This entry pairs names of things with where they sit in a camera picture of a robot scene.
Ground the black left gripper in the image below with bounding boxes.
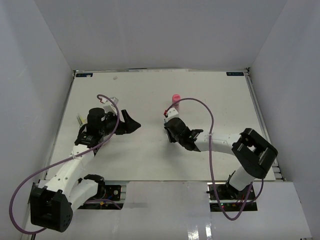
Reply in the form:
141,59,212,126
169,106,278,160
100,109,141,137

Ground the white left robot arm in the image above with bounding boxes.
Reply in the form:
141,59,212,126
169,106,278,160
30,107,141,233

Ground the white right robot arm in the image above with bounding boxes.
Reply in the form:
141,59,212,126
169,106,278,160
164,117,278,200

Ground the pink glue stick bottle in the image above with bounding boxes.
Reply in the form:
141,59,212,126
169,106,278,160
171,94,181,112

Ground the white round divided container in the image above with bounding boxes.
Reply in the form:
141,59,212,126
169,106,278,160
76,113,87,128

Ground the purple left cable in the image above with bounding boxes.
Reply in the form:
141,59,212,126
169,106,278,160
8,93,125,235

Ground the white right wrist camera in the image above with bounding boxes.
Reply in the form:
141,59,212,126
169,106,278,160
164,107,179,123

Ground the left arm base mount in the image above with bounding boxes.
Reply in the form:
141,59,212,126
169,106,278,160
79,185,124,210

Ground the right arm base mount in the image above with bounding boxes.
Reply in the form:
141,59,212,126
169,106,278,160
206,183,258,213

